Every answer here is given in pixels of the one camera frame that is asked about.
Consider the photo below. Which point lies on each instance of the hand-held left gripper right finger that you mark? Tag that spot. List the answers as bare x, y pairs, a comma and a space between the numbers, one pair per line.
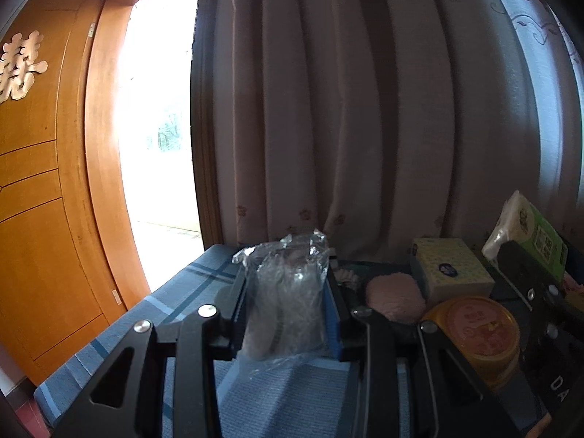
335, 333

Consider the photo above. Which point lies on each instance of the pink fluffy puff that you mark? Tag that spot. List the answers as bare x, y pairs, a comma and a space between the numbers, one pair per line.
394, 296

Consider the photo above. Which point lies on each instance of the beige floral curtain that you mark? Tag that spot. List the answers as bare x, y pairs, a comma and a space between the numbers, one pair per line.
365, 123

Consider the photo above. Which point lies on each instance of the bundle of cotton swabs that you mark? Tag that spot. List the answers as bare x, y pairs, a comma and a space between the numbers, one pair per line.
349, 277

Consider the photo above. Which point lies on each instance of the wooden door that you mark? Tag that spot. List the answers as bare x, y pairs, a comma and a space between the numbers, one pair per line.
41, 191

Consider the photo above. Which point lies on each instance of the wooden door frame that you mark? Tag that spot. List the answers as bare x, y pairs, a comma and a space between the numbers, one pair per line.
100, 146

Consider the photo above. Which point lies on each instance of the clear plastic bag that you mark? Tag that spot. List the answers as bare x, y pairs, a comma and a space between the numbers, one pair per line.
287, 301

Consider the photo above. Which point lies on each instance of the yellow round container pink lid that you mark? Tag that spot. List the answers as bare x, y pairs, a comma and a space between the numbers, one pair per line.
483, 333

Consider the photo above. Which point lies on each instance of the dark blue tray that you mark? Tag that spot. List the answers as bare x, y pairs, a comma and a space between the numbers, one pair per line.
381, 266

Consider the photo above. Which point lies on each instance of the green and white tissue pack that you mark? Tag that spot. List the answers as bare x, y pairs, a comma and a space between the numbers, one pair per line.
524, 223

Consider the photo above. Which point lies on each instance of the blue plaid cloth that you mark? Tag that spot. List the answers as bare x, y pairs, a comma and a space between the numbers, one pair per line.
182, 283

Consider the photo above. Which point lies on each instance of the metal door hinge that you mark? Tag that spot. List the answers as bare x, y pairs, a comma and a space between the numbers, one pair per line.
116, 296
91, 29

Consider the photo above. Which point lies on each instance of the pale paper-cut door decoration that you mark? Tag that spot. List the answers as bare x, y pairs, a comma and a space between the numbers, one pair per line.
20, 68

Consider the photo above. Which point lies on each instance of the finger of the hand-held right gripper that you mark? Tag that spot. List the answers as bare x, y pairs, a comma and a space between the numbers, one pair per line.
518, 269

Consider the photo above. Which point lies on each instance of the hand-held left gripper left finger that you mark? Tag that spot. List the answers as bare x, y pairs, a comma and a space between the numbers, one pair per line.
238, 328

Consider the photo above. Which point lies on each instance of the yellow patterned tissue pack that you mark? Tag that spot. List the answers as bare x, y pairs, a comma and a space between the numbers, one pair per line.
456, 285

